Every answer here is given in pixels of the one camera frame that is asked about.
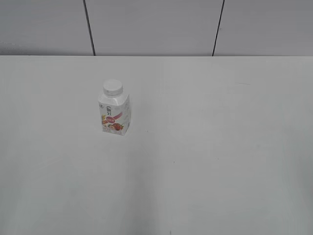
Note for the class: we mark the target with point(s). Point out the white yili changqing yogurt bottle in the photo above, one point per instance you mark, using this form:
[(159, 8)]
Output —
[(115, 113)]

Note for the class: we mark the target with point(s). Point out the white plastic bottle cap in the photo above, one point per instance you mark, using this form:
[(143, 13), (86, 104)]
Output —
[(112, 87)]

